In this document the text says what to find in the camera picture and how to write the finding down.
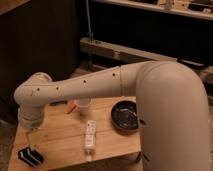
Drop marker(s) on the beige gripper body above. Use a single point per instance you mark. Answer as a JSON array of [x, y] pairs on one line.
[[34, 138]]

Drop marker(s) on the black eraser with white stripes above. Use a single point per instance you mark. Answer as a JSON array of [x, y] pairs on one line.
[[30, 157]]

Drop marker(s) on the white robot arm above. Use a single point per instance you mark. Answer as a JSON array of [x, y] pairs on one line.
[[172, 108]]

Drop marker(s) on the wooden table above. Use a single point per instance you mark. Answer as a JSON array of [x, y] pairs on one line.
[[62, 137]]

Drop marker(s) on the orange marker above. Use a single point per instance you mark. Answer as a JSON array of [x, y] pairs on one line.
[[70, 107]]

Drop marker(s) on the white remote control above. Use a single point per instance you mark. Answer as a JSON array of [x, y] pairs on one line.
[[90, 136]]

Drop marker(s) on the black bowl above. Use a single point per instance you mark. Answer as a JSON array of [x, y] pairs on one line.
[[124, 116]]

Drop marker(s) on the vertical metal pole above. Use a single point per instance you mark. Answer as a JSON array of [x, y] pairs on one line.
[[90, 33]]

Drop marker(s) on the metal shelf rail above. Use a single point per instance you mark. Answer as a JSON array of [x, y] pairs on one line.
[[118, 52]]

